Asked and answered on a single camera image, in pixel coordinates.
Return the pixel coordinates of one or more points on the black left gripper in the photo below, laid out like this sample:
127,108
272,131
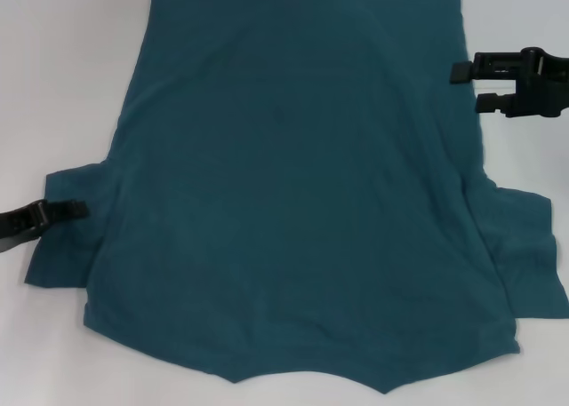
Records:
20,226

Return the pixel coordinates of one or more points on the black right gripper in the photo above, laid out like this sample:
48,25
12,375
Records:
547,86

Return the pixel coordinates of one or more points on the blue t-shirt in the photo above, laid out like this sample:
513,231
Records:
302,179

